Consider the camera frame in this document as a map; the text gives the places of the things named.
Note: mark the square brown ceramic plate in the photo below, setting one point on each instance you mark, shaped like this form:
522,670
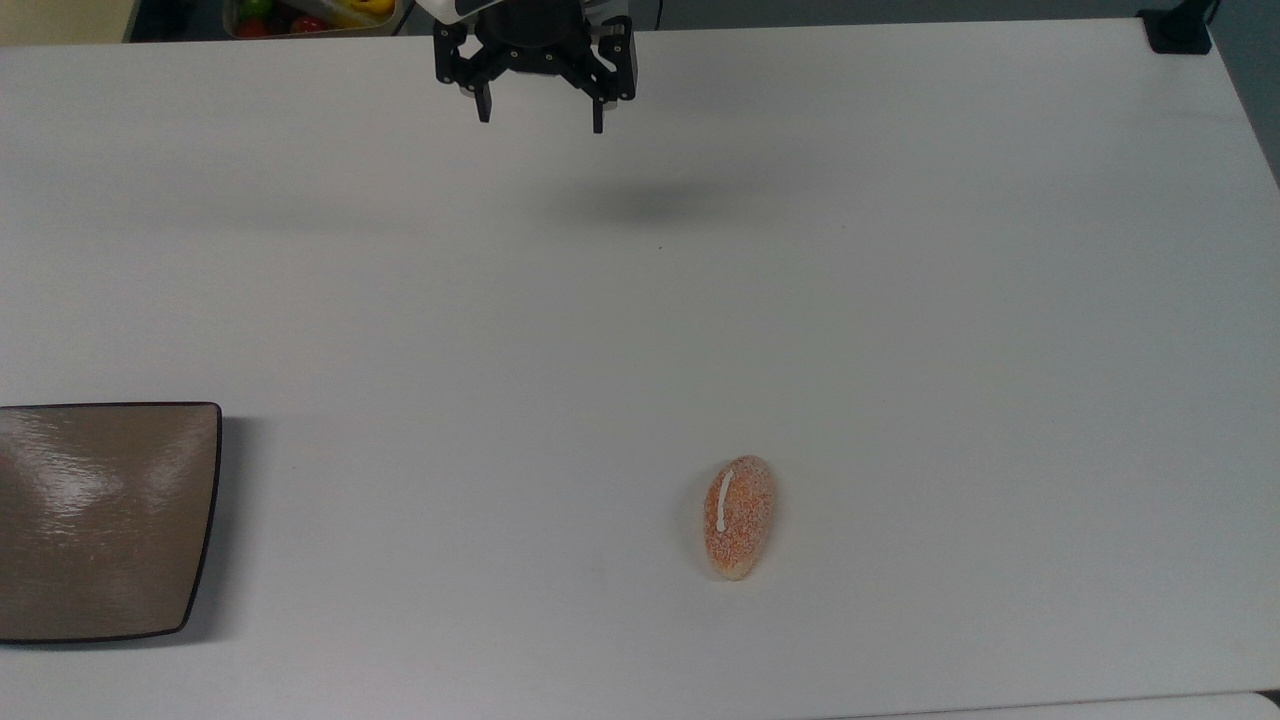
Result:
100,520

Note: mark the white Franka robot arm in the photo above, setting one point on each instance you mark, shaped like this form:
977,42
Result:
440,8

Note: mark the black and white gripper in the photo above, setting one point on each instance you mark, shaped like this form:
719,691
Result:
530,40

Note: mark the black clamped camera stand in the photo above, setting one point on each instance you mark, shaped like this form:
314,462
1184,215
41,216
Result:
1178,30

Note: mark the orange sugared bread roll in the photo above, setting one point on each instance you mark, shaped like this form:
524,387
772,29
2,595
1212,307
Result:
745,530

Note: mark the green toy fruit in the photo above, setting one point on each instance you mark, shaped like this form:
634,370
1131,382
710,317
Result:
256,8

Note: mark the metal tray of toy fruit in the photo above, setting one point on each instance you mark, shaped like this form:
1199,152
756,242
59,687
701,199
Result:
350,33

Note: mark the yellow toy fruit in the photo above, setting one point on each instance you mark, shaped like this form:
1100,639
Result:
365,8

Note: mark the red toy fruit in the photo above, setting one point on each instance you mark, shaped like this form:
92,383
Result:
250,28
308,24

